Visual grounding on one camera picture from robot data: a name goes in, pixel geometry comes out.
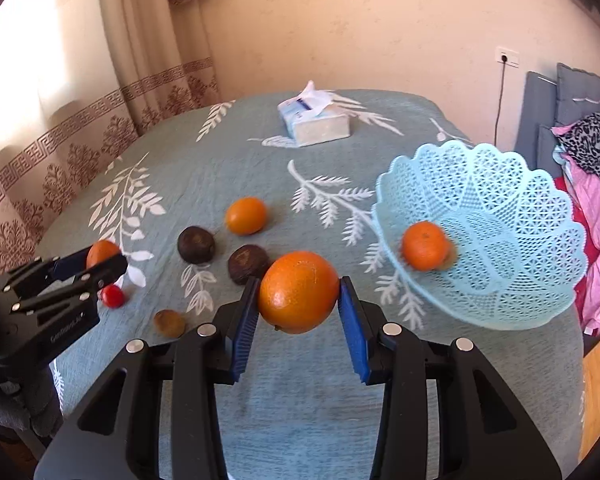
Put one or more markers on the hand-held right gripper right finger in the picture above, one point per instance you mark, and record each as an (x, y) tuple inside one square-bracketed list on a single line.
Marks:
[(354, 330)]

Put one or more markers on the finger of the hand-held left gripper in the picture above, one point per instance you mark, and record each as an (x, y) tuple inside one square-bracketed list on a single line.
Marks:
[(102, 272), (65, 267)]

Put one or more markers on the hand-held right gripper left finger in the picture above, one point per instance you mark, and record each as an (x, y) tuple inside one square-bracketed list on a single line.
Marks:
[(245, 330)]

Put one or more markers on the small orange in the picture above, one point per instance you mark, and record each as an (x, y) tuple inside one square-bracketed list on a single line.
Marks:
[(101, 251), (426, 246), (247, 216)]

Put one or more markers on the small red tomato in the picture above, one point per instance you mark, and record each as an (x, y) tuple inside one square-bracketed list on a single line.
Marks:
[(113, 296)]

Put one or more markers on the large orange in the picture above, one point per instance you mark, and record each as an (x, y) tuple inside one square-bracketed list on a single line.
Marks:
[(298, 292)]

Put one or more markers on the dark brown round fruit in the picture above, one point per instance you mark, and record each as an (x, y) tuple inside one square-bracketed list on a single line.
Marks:
[(247, 262), (196, 244)]

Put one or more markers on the brown kiwi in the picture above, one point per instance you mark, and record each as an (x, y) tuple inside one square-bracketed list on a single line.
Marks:
[(169, 324)]

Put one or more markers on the light blue plastic basket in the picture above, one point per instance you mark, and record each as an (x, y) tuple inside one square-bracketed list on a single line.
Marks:
[(509, 240)]

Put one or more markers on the person's left forearm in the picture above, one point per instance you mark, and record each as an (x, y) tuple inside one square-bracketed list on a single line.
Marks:
[(15, 410)]

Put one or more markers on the teal leaf print tablecloth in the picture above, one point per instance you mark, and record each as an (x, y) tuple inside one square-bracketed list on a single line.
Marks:
[(290, 425)]

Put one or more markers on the white tissue pack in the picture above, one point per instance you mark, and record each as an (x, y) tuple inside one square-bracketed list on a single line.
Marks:
[(320, 127)]

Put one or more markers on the beige patterned curtain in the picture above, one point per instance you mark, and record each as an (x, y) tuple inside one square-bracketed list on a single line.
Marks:
[(145, 60)]

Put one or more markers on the grey cushion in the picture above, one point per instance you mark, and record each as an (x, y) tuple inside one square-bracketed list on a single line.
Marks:
[(534, 115), (548, 152), (579, 90)]

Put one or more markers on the leopard print cloth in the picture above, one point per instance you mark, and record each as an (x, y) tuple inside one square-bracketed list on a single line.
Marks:
[(597, 145)]

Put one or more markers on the white wall socket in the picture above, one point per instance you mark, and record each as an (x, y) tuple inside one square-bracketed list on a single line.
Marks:
[(508, 57)]

